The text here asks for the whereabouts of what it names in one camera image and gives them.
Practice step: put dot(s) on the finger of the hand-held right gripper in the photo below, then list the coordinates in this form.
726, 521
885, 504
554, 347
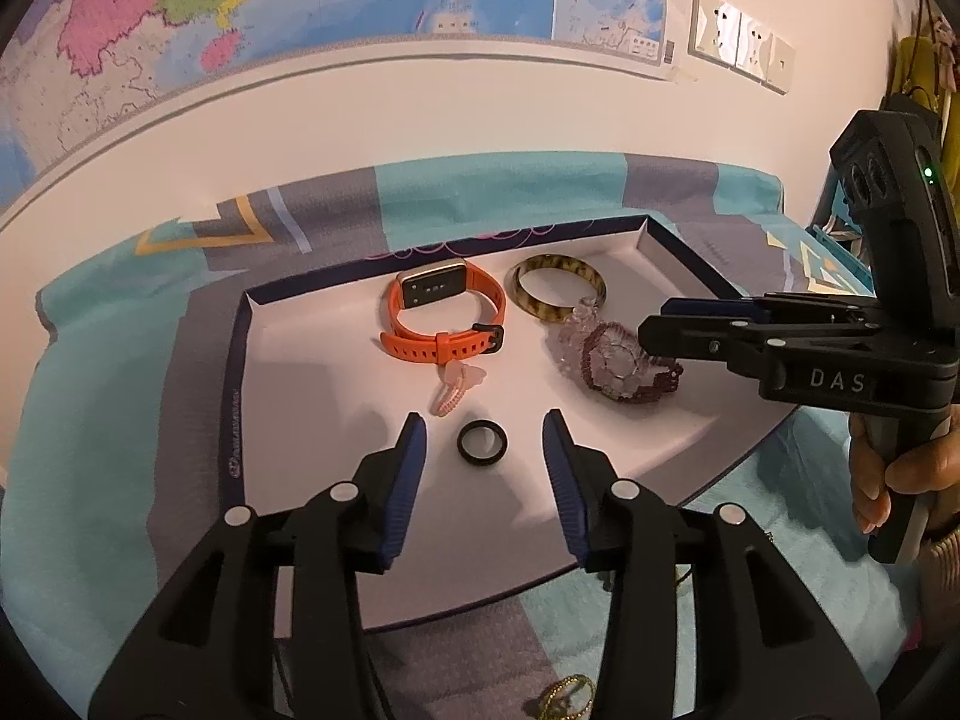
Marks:
705, 306
697, 337

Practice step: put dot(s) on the tortoiseshell bangle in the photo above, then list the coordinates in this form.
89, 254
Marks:
525, 300

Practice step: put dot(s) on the white wall socket plate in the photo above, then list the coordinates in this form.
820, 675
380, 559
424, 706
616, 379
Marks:
752, 41
712, 26

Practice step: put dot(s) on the white wall switch plate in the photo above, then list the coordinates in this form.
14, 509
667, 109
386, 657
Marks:
780, 64

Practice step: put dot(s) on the dark blue shallow box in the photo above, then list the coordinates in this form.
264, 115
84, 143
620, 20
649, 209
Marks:
315, 390

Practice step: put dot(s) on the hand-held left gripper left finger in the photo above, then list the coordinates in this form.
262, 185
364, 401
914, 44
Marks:
405, 480

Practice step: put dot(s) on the yellow green hanging cloth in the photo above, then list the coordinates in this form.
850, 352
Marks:
911, 60

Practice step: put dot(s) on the pink hair clip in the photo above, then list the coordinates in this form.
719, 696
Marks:
450, 394

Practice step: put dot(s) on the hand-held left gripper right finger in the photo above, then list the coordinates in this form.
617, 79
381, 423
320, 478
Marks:
562, 480

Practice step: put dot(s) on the orange smart band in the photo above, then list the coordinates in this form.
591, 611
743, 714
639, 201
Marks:
420, 349

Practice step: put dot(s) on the person's right hand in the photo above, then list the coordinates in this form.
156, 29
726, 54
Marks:
919, 465

